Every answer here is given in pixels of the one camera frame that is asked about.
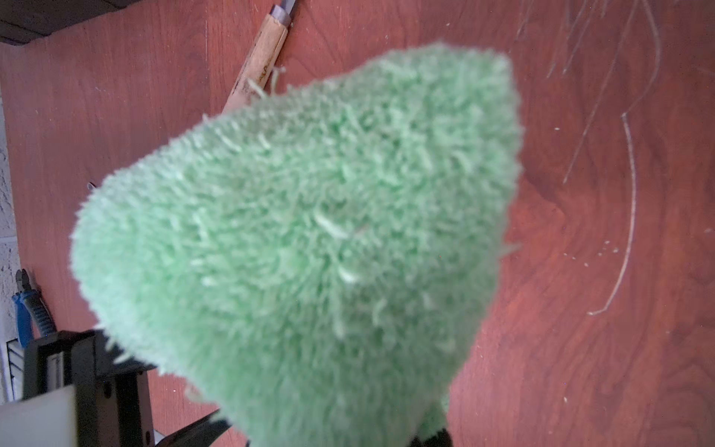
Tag green rag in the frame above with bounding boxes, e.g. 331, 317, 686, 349
70, 44, 523, 446

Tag wooden handle sickle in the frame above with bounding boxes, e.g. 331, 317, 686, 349
223, 0, 296, 113

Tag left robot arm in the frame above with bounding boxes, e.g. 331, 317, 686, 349
1, 331, 159, 446

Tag black plastic toolbox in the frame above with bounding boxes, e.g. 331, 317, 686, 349
1, 0, 138, 46

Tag blue handled pliers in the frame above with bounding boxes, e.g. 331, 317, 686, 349
12, 268, 57, 348

